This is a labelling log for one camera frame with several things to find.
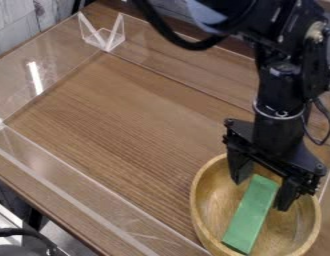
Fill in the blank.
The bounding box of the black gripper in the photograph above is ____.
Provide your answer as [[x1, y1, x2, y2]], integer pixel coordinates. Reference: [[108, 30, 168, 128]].
[[223, 104, 327, 212]]

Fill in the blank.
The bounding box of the green rectangular block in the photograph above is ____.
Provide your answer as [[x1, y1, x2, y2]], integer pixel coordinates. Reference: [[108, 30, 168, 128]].
[[222, 175, 279, 255]]

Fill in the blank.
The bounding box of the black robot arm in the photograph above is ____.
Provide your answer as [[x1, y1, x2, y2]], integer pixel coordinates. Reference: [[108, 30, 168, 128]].
[[133, 0, 330, 211]]

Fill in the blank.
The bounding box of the brown wooden bowl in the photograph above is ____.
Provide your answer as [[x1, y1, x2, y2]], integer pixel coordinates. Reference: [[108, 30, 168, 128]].
[[190, 154, 322, 256]]

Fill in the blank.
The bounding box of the clear acrylic corner bracket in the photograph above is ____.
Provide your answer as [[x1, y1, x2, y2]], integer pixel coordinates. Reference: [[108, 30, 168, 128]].
[[77, 12, 125, 52]]

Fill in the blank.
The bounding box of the black metal mount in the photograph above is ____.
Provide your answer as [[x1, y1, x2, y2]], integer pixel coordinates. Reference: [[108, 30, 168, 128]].
[[19, 219, 75, 256]]

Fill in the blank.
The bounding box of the black cable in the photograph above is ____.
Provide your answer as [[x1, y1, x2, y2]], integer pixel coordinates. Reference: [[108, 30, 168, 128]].
[[0, 228, 57, 256]]

